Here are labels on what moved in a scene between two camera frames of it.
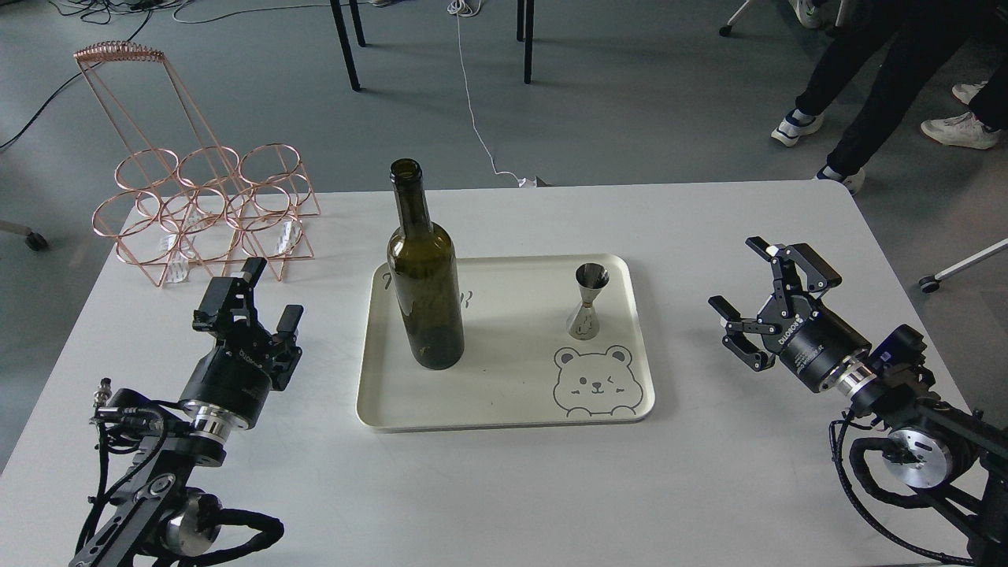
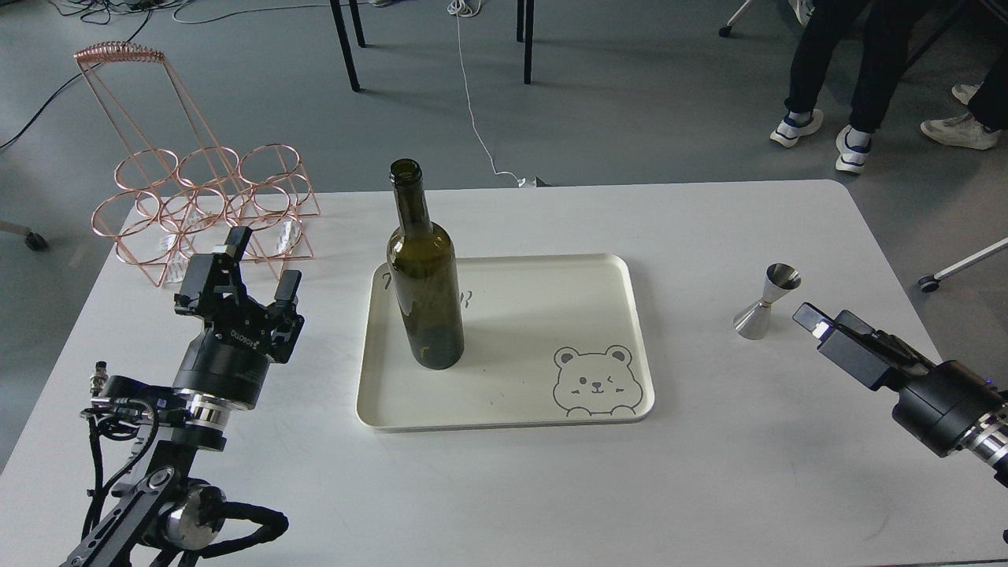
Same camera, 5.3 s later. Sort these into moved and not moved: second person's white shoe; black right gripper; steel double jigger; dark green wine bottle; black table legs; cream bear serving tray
Moved: steel double jigger; black right gripper
Not moved: dark green wine bottle; cream bear serving tray; second person's white shoe; black table legs
